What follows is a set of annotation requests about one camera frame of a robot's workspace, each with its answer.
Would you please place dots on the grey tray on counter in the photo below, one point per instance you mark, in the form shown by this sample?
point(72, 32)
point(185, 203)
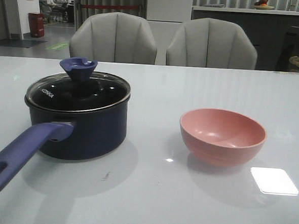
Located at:
point(215, 5)

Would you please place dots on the white cabinet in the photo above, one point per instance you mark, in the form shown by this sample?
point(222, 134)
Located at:
point(169, 10)

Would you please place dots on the left grey upholstered chair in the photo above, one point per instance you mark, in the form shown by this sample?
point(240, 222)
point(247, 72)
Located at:
point(115, 37)

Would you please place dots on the red barrier belt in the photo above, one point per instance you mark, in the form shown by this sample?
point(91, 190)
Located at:
point(129, 7)

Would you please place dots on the fruit plate on counter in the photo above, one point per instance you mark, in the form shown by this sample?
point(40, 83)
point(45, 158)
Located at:
point(262, 5)

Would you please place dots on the dark blue saucepan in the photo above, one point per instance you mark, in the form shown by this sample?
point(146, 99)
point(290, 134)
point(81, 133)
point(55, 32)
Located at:
point(65, 136)

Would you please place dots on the glass pot lid blue knob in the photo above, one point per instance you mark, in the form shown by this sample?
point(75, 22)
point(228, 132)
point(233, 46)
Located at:
point(80, 88)

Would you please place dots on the pink plastic bowl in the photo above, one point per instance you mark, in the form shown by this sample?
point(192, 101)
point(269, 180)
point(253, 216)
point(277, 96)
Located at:
point(221, 137)

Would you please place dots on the seated person in background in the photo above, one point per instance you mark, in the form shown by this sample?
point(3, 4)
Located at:
point(58, 9)

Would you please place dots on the dark grey counter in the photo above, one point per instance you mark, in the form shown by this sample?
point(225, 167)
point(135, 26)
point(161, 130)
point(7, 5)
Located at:
point(274, 33)

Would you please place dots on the right grey upholstered chair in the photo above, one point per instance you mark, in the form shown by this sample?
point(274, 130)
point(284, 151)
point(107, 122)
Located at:
point(211, 43)

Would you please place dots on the grey upholstered chair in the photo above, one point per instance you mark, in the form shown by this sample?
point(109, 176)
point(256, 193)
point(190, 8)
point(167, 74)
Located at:
point(115, 37)
point(211, 43)

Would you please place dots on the red trash bin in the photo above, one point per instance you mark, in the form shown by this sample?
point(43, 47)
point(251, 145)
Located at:
point(36, 24)

